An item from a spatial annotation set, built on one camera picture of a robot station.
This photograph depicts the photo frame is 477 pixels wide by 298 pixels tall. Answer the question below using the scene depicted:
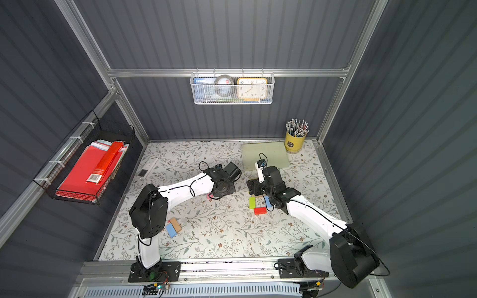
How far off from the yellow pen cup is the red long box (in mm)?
830

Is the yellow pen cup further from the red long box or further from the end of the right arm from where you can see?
the red long box

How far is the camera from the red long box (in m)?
0.69

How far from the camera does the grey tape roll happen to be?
0.88 metres

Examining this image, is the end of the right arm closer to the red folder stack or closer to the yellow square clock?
the yellow square clock

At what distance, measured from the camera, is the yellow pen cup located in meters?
1.02
